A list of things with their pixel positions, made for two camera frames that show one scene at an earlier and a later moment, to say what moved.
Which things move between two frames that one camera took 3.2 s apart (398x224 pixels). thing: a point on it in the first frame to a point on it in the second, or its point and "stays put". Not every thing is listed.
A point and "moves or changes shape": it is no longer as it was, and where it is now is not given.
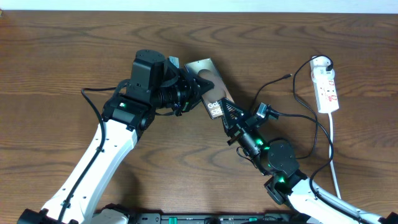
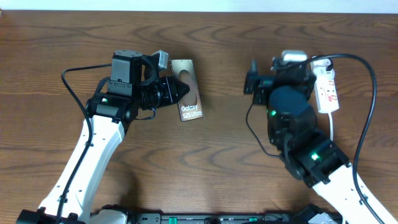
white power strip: x=324 y=88 stays put
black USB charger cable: x=330 y=67 moves or changes shape
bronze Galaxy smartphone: x=205 y=69 moves or changes shape
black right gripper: x=240 y=126 to x=264 y=84
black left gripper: x=193 y=89 to x=171 y=96
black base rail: x=211 y=218 stays put
